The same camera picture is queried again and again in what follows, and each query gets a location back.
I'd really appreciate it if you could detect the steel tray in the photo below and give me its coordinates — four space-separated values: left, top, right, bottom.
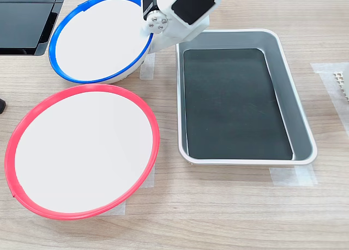
176 28 318 166

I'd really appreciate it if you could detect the blue rimmed white plate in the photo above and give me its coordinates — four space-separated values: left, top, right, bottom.
48 0 155 85

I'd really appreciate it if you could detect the red rimmed white plate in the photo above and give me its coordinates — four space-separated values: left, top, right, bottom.
4 83 160 221

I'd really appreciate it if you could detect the pale perforated base plate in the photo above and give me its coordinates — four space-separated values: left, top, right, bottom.
333 72 349 103

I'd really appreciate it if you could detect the black glossy flat device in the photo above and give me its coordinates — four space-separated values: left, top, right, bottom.
0 0 69 56

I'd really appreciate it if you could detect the black tray mat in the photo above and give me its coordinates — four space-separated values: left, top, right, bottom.
182 48 294 160

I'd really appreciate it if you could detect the clear tape strip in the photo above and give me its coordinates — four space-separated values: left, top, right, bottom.
269 164 318 187
138 164 156 189
100 199 127 217
139 52 156 80

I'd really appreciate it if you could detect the clear tape sheet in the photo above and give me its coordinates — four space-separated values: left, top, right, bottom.
310 62 349 130

